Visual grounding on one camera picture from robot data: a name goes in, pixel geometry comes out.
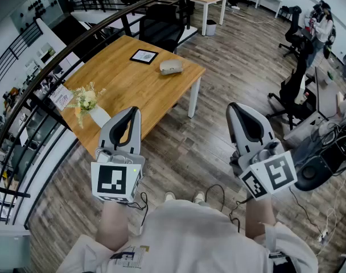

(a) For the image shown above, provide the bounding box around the beige glasses case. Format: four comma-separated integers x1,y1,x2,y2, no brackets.
159,59,184,76

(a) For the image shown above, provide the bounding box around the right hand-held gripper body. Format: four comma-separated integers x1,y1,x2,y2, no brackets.
229,140,298,201

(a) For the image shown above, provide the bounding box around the person's right forearm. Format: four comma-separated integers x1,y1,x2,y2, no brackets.
245,193,276,241

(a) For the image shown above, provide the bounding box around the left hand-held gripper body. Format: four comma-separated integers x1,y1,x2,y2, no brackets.
90,148,146,204

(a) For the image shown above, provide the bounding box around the black mesh office chair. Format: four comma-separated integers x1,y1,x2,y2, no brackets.
138,3,187,53

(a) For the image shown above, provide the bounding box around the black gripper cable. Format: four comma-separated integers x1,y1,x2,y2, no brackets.
204,184,253,233
124,192,149,227

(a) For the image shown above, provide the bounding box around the white vase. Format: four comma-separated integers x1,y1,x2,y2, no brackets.
89,105,112,129

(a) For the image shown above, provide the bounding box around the white trash bin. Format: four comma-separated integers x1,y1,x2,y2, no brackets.
205,19,217,36

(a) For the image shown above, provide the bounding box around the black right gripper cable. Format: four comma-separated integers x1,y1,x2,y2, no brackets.
204,184,253,233

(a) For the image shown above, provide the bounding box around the person's white shirt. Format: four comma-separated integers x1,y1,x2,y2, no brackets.
56,199,319,273

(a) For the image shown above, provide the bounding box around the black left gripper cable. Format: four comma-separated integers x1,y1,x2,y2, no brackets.
124,192,149,227

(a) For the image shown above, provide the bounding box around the black equipment bag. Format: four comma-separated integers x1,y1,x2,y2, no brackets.
294,123,346,192

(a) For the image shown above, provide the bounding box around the wooden table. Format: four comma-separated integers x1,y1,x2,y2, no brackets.
0,0,191,230

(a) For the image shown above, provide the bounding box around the black framed picture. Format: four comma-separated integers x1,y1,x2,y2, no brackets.
129,48,159,65

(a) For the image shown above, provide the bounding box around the white printed sign card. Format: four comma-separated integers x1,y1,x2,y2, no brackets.
49,84,74,111

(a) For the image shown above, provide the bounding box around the grey cabinet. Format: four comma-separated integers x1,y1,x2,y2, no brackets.
0,223,31,270

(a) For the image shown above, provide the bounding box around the person's left forearm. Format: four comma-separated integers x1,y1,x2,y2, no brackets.
95,200,134,251

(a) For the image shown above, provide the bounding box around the white table leg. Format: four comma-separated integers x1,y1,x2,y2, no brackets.
187,77,202,118

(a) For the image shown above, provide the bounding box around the pale yellow flower bouquet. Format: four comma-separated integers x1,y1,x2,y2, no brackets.
65,81,107,129

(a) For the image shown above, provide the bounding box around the white floor cable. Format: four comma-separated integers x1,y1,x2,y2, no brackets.
316,175,346,241

